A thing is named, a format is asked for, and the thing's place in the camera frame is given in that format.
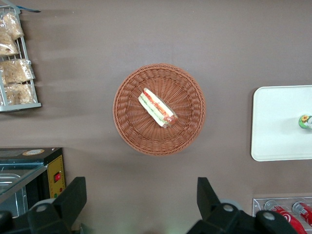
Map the white wire rack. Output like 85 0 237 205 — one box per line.
0 6 42 113

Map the wrapped triangle sandwich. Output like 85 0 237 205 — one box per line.
138 87 178 129

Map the black food warmer cabinet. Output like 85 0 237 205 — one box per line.
0 147 66 219

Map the clear acrylic bottle rack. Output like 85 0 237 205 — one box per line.
252 197 312 234

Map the green gum bottle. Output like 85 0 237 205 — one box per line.
298 114 312 131

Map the cream plastic tray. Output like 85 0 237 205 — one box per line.
251 85 312 162

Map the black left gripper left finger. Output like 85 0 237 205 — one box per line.
0 176 87 234

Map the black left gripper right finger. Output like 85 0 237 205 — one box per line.
186 177 305 234

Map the round brown wicker basket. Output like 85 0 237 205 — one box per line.
112 63 207 156

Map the red cola bottle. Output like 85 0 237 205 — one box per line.
264 199 307 234
292 201 312 226

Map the clear bag of crackers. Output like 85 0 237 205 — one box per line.
0 58 36 85
0 83 37 105
0 12 24 41
0 34 20 57

